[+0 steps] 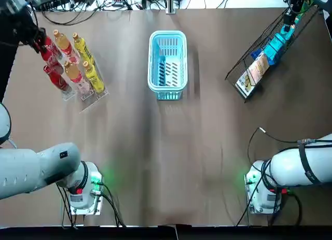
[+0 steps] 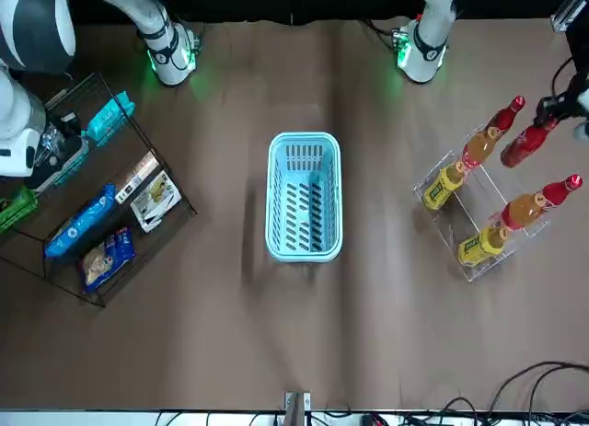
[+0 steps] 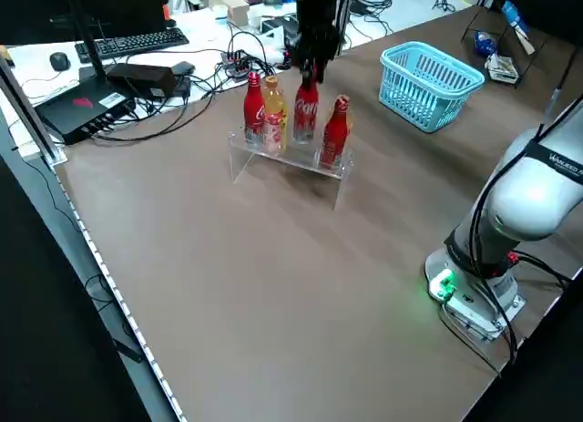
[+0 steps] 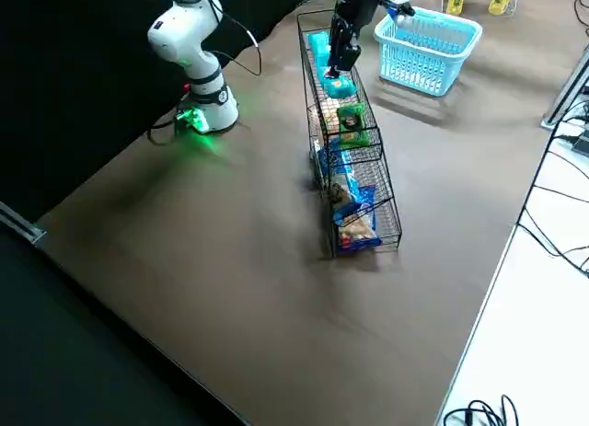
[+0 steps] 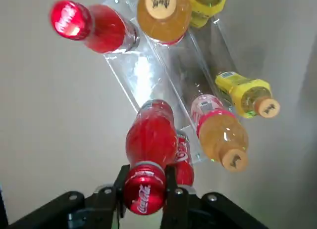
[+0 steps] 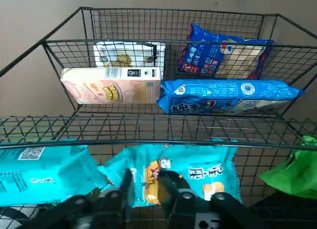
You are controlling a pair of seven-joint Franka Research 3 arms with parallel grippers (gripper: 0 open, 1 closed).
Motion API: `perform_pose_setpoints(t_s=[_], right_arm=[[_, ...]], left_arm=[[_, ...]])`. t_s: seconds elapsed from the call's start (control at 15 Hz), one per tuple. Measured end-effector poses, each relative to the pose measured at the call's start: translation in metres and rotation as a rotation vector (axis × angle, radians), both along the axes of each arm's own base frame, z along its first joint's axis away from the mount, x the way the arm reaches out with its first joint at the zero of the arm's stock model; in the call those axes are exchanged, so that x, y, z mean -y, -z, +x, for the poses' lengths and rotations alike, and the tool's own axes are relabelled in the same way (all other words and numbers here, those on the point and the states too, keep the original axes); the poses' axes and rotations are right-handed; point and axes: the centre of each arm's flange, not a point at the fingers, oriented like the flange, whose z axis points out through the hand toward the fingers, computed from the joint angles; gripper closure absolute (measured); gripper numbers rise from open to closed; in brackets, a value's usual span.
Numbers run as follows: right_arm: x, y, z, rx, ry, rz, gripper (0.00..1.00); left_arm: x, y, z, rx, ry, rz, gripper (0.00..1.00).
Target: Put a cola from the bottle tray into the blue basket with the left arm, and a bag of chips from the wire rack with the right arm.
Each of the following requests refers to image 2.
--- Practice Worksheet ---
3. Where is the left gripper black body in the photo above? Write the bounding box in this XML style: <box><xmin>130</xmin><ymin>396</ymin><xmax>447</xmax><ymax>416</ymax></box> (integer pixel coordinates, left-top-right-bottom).
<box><xmin>558</xmin><ymin>72</ymin><xmax>582</xmax><ymax>119</ymax></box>

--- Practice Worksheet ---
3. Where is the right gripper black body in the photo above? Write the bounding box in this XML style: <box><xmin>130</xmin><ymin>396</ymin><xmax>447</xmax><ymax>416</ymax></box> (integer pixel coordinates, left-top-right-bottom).
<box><xmin>43</xmin><ymin>111</ymin><xmax>87</xmax><ymax>167</ymax></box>

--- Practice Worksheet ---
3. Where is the teal chips bag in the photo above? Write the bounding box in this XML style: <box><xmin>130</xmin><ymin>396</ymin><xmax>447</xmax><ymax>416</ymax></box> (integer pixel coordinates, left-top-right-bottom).
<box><xmin>86</xmin><ymin>91</ymin><xmax>136</xmax><ymax>147</ymax></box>
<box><xmin>27</xmin><ymin>138</ymin><xmax>91</xmax><ymax>195</ymax></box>

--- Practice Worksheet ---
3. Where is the red cola bottle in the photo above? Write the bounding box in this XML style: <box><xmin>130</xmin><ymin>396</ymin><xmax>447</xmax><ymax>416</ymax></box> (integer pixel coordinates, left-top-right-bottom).
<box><xmin>482</xmin><ymin>95</ymin><xmax>527</xmax><ymax>137</ymax></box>
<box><xmin>540</xmin><ymin>174</ymin><xmax>584</xmax><ymax>215</ymax></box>
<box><xmin>500</xmin><ymin>117</ymin><xmax>560</xmax><ymax>169</ymax></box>

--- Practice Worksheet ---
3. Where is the orange tea bottle red label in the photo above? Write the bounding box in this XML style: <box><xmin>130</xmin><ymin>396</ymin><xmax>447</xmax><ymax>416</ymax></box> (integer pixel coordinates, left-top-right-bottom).
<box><xmin>499</xmin><ymin>191</ymin><xmax>552</xmax><ymax>230</ymax></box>
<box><xmin>461</xmin><ymin>125</ymin><xmax>502</xmax><ymax>170</ymax></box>

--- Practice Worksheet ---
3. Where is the green snack bag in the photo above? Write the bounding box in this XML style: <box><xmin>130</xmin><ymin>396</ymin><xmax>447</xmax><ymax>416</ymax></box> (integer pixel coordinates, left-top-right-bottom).
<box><xmin>0</xmin><ymin>185</ymin><xmax>39</xmax><ymax>236</ymax></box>

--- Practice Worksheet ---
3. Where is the clear acrylic bottle tray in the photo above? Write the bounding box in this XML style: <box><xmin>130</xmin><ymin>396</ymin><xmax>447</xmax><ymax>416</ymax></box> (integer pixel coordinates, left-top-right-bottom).
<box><xmin>412</xmin><ymin>124</ymin><xmax>553</xmax><ymax>283</ymax></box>

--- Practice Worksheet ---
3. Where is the yellow labelled tea bottle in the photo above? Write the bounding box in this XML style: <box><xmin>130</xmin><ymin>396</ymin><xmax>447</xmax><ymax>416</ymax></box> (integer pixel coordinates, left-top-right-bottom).
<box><xmin>456</xmin><ymin>225</ymin><xmax>509</xmax><ymax>270</ymax></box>
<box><xmin>422</xmin><ymin>160</ymin><xmax>467</xmax><ymax>212</ymax></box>

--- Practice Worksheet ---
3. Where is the blue snack bag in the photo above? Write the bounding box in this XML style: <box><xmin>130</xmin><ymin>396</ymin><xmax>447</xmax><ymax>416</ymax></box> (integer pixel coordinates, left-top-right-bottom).
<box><xmin>80</xmin><ymin>226</ymin><xmax>138</xmax><ymax>295</ymax></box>

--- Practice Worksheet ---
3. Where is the light blue plastic basket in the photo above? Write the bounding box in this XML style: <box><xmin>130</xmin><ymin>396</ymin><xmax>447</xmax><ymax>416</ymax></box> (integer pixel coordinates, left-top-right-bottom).
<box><xmin>265</xmin><ymin>131</ymin><xmax>344</xmax><ymax>263</ymax></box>

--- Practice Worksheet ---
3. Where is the tan and white box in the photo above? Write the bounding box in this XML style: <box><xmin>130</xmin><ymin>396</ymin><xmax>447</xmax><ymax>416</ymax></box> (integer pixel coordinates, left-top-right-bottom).
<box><xmin>113</xmin><ymin>151</ymin><xmax>161</xmax><ymax>205</ymax></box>

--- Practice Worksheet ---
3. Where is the long blue cookie pack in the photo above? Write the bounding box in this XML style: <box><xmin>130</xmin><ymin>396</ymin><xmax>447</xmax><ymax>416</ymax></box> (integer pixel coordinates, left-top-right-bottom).
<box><xmin>44</xmin><ymin>182</ymin><xmax>118</xmax><ymax>260</ymax></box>

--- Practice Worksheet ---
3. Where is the white box green picture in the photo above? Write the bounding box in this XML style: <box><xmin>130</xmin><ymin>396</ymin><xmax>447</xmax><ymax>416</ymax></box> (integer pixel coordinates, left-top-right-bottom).
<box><xmin>129</xmin><ymin>169</ymin><xmax>182</xmax><ymax>235</ymax></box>

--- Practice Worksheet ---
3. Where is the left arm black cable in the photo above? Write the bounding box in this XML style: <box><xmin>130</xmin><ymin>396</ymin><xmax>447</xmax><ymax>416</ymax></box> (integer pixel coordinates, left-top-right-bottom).
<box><xmin>550</xmin><ymin>55</ymin><xmax>576</xmax><ymax>100</ymax></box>

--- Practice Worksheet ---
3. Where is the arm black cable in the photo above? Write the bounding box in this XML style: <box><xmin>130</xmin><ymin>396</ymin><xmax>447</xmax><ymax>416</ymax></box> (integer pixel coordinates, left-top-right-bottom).
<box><xmin>137</xmin><ymin>0</ymin><xmax>203</xmax><ymax>73</ymax></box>
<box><xmin>550</xmin><ymin>55</ymin><xmax>576</xmax><ymax>100</ymax></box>

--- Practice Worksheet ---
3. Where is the aluminium frame profile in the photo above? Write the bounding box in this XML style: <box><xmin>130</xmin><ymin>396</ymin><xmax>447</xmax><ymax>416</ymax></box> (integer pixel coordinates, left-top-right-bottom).
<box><xmin>550</xmin><ymin>0</ymin><xmax>589</xmax><ymax>35</ymax></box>

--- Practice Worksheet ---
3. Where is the black wire rack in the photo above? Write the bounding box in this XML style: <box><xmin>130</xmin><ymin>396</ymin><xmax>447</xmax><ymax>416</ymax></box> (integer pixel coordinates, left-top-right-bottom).
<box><xmin>0</xmin><ymin>71</ymin><xmax>199</xmax><ymax>308</ymax></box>

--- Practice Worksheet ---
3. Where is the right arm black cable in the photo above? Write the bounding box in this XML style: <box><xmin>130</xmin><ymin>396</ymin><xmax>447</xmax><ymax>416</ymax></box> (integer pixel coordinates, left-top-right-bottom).
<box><xmin>137</xmin><ymin>0</ymin><xmax>203</xmax><ymax>73</ymax></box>

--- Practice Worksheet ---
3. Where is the left base black cable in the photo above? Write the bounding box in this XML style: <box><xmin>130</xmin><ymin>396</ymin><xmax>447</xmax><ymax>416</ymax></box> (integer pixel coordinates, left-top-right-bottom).
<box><xmin>363</xmin><ymin>16</ymin><xmax>401</xmax><ymax>50</ymax></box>

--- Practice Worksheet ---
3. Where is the aluminium camera post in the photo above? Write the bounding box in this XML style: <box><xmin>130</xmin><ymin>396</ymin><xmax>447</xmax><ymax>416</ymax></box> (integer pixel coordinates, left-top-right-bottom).
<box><xmin>283</xmin><ymin>390</ymin><xmax>312</xmax><ymax>426</ymax></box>

